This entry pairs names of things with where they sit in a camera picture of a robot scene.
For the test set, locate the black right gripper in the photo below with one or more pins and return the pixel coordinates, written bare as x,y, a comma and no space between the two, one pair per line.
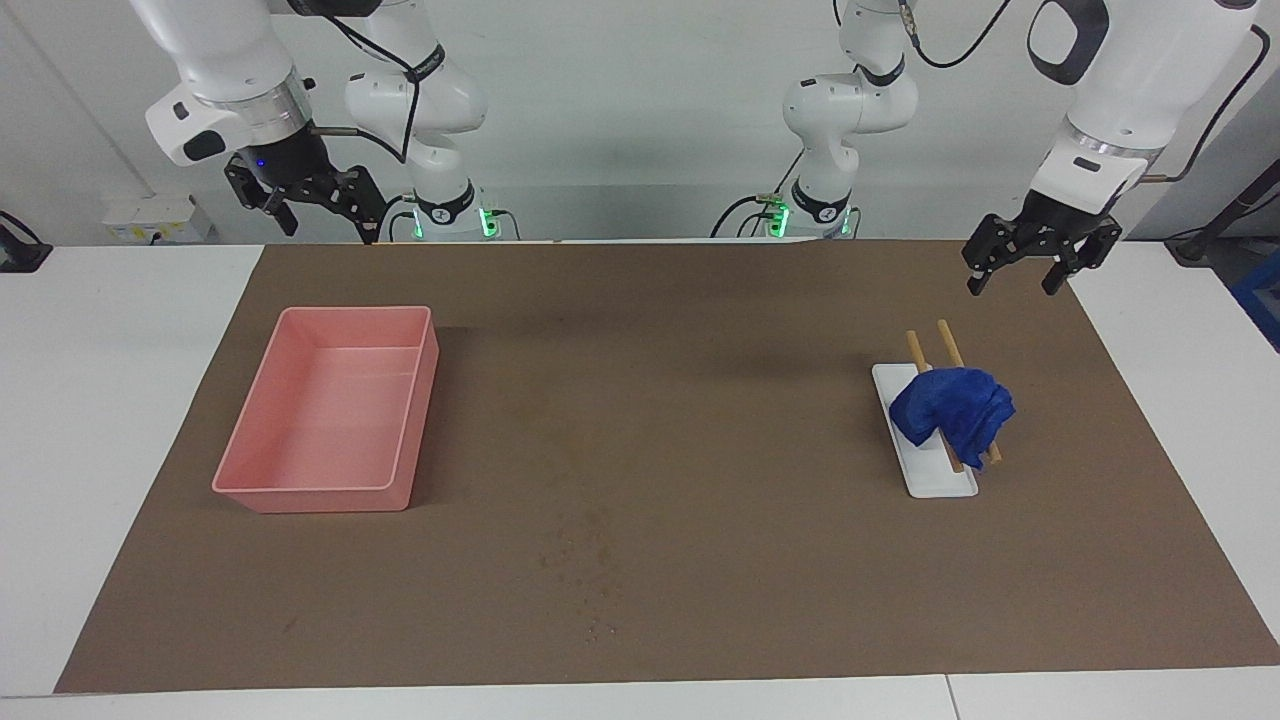
295,170

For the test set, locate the spilled water droplets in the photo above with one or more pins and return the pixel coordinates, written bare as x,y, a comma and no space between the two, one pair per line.
590,565

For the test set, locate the white power socket box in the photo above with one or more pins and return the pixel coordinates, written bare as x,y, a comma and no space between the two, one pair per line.
155,218

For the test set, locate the black device at table edge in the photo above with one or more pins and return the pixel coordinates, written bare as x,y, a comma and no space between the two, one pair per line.
18,250

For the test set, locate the black stand leg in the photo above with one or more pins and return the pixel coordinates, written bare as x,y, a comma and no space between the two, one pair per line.
1225,215

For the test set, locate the blue crate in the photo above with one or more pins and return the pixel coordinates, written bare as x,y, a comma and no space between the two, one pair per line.
1262,300

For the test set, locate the blue towel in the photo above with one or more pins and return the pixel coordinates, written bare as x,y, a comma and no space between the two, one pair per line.
955,405

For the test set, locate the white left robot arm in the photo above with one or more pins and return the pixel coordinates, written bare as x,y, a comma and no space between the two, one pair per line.
1130,70

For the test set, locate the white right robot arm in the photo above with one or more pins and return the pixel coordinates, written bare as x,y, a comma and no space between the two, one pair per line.
230,60

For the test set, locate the pink plastic bin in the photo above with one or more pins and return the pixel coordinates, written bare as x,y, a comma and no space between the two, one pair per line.
330,410

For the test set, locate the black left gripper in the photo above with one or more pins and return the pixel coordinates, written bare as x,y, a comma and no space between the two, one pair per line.
1050,225

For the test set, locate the brown table mat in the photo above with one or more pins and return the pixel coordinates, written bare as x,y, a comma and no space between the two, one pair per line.
640,420

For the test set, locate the wooden rack rod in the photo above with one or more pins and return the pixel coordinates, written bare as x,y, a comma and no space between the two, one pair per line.
949,342
914,350

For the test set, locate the white towel rack base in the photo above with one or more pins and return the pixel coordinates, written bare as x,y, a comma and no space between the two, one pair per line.
935,475

